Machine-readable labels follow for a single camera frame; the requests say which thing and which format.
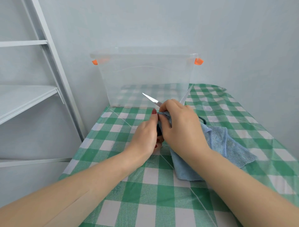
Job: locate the person's left hand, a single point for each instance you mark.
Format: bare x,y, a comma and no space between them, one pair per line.
144,140

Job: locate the person's right hand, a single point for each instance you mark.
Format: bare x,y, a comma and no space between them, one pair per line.
184,131

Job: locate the blue microfibre cloth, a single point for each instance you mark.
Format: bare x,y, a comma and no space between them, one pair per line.
229,145

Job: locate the person's right forearm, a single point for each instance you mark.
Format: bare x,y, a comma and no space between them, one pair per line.
252,194

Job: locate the person's left forearm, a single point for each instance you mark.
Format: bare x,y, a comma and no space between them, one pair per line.
63,191

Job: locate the green white checkered tablecloth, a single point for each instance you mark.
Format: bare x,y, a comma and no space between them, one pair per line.
158,196

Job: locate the clear plastic storage box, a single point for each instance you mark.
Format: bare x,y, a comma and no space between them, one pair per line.
130,77

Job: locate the white metal shelf rack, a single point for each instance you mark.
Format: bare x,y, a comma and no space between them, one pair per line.
23,98

